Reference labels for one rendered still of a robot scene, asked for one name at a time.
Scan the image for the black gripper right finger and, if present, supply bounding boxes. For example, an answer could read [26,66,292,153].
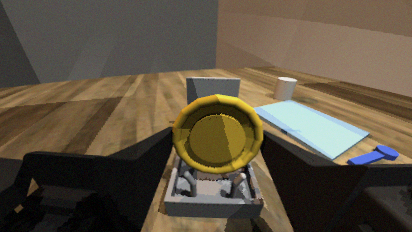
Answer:
[260,130,412,232]

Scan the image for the grey dish rack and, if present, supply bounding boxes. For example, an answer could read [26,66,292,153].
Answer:
[164,77,265,219]

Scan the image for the yellow round plate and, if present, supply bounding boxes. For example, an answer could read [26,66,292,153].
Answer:
[172,94,263,174]

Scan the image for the light blue square mat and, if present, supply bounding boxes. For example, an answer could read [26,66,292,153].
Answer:
[254,100,371,161]

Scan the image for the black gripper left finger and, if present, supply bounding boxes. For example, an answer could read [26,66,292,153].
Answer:
[23,127,173,232]

